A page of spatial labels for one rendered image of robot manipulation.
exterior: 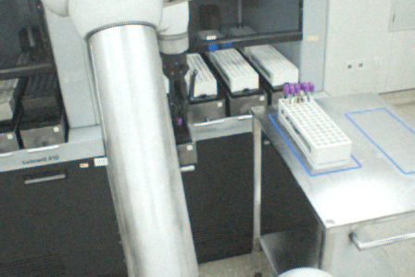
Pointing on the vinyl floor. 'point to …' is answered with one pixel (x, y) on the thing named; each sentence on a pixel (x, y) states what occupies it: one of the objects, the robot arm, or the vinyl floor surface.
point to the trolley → (340, 189)
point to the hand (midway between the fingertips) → (179, 112)
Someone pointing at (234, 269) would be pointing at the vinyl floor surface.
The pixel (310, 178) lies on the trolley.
